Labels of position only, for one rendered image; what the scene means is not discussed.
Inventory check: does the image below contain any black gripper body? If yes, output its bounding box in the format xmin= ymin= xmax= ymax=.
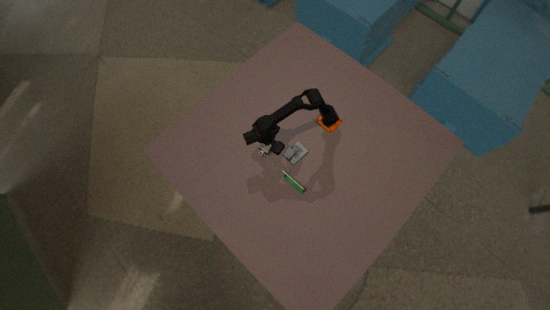
xmin=259 ymin=133 xmax=285 ymax=155

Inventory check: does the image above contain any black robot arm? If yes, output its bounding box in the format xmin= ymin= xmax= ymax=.
xmin=243 ymin=88 xmax=340 ymax=145

